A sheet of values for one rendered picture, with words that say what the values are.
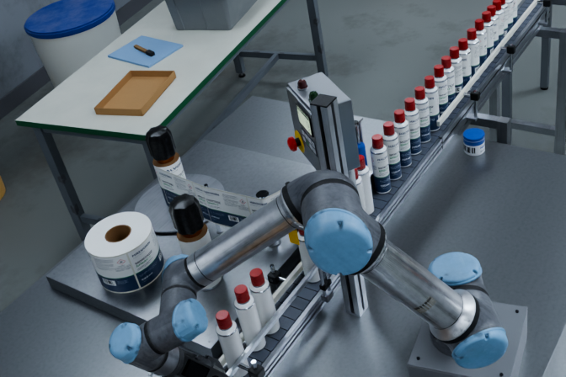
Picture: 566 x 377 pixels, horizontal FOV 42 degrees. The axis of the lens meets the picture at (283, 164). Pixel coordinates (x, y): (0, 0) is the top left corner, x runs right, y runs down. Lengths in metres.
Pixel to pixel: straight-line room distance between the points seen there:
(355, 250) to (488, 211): 1.06
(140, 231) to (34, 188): 2.45
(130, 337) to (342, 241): 0.48
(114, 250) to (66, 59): 2.73
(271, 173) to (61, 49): 2.47
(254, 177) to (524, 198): 0.88
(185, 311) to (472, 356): 0.58
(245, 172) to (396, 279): 1.22
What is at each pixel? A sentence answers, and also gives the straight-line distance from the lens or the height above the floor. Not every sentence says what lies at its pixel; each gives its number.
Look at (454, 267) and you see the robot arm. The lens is 1.66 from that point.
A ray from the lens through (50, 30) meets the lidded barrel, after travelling 4.70.
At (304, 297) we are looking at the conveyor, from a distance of 2.03.
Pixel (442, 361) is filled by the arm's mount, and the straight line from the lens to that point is 1.79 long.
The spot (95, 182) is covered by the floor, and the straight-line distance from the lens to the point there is 4.42.
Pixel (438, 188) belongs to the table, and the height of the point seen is 0.83.
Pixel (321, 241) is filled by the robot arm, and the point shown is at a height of 1.47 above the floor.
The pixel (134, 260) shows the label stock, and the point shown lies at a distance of 2.14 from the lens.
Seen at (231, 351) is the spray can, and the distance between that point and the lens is 1.81.
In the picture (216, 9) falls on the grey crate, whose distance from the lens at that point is 3.78.
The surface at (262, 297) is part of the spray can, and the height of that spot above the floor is 1.02.
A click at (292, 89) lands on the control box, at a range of 1.75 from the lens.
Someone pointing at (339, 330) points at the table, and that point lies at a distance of 2.00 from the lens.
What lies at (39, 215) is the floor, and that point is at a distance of 4.33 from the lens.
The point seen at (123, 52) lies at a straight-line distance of 3.85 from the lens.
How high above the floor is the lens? 2.31
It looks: 34 degrees down
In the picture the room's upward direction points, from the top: 12 degrees counter-clockwise
